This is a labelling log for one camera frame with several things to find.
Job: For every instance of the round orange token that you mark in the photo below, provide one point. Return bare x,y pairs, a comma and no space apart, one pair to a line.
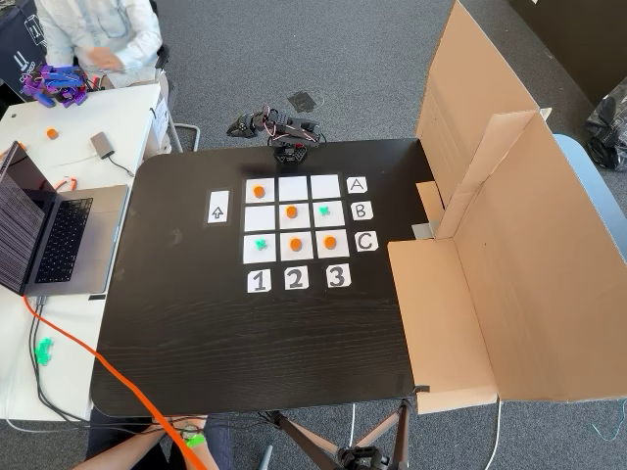
291,212
51,134
258,191
295,244
330,242

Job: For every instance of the purple blue leader arm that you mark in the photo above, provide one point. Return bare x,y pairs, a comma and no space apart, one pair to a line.
54,80

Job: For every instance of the white paper grid square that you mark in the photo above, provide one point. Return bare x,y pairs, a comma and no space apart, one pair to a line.
260,218
325,187
343,252
304,223
270,183
251,255
293,189
306,254
337,220

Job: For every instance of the person's right hand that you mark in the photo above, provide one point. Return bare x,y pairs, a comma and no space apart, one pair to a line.
107,60

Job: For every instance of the floor outlet cover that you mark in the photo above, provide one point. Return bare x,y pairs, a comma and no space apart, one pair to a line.
303,101

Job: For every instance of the white arrow paper sheet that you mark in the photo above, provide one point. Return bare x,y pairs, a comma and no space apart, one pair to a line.
218,208

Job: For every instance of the white printed paper sheet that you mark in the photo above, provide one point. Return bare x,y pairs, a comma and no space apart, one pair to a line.
160,117

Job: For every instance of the black office chair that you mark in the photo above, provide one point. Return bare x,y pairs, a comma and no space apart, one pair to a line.
162,56

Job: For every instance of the paper sheet letter A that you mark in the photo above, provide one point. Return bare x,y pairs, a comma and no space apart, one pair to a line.
357,185

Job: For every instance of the white side table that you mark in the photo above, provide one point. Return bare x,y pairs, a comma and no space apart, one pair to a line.
112,112

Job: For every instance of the grey usb hub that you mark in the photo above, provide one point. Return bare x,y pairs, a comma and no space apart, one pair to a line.
102,145

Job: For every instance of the paper sheet letter B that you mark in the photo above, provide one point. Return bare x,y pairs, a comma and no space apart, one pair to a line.
361,211

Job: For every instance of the paper sheet number 1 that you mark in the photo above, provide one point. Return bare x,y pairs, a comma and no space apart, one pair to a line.
259,281

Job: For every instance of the paper sheet number 2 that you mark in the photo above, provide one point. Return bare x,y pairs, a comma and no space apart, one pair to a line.
296,278

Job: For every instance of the paper sheet letter C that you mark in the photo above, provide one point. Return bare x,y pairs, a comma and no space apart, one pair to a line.
366,242

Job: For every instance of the paper sheet number 3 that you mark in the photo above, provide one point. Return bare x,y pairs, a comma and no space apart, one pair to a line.
338,275

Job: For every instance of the grey open laptop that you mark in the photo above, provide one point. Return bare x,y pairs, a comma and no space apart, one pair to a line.
73,235

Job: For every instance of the grey tape piece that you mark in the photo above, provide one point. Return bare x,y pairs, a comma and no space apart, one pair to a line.
424,231

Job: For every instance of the wrist watch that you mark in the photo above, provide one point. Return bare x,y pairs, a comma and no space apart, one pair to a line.
188,431

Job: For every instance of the green wristband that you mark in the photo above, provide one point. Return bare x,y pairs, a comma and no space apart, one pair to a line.
196,441

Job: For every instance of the large brown cardboard box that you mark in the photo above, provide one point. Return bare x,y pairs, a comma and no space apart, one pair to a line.
539,269

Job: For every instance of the dark brown cabinet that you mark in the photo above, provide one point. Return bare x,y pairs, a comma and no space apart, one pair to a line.
588,39

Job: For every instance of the black plastic bag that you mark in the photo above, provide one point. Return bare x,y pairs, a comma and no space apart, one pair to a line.
610,127

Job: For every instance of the camera tripod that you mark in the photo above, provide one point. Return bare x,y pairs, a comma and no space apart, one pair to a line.
360,457

